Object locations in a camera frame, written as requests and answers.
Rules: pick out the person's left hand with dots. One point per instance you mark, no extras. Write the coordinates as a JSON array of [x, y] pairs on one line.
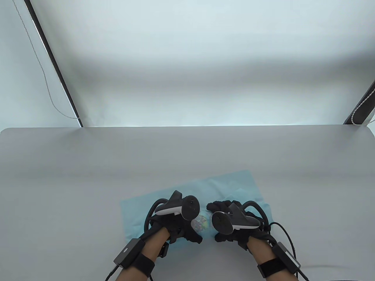
[[178, 228]]

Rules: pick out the person's right hand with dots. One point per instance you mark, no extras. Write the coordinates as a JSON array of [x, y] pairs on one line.
[[225, 205]]

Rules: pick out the light blue gift wrapping paper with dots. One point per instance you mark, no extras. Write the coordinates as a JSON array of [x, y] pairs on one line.
[[228, 184]]

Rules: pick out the colourful painted nesting doll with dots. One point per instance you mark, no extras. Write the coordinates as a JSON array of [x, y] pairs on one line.
[[201, 224]]

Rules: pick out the person's left forearm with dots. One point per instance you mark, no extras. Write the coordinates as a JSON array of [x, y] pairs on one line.
[[152, 243]]

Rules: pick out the person's right forearm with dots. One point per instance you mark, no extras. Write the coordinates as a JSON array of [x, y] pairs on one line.
[[262, 248]]

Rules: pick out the black and white controller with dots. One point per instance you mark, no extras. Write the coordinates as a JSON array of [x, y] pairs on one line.
[[190, 206], [221, 222]]

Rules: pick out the black sensor box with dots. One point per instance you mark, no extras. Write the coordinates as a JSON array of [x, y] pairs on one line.
[[285, 254], [129, 253]]

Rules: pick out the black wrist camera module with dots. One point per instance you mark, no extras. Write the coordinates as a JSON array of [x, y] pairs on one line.
[[164, 250]]

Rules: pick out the black frame pole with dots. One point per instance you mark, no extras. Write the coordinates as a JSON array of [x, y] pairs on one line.
[[361, 106], [52, 61]]

